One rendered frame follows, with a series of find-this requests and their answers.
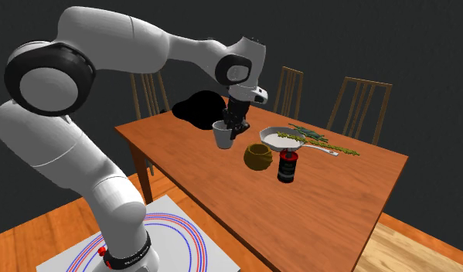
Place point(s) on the wooden dining table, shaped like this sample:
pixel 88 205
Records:
pixel 291 211

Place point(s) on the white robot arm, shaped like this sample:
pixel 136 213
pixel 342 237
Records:
pixel 103 41

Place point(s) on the long yellow-green sprig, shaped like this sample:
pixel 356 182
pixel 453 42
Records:
pixel 333 147

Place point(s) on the olive brown round pot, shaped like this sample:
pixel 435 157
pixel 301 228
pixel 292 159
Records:
pixel 256 158

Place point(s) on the dark green leafy sprig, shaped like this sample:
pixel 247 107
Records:
pixel 308 132

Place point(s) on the wooden slat-back chair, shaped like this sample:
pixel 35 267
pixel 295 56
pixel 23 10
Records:
pixel 150 96
pixel 289 92
pixel 361 109

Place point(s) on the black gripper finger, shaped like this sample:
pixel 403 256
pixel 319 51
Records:
pixel 233 135

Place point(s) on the white frying pan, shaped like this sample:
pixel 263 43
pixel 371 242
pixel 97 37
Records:
pixel 280 141

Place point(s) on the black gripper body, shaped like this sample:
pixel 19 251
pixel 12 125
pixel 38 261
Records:
pixel 236 113

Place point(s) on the black rounded object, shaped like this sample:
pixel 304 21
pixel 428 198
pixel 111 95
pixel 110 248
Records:
pixel 199 109

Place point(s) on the white robot stand with rings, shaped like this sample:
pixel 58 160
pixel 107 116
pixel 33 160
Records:
pixel 170 241

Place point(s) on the black and red can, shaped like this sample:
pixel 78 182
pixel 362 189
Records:
pixel 287 167

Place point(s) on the white cup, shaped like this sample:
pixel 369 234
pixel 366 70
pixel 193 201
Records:
pixel 221 138

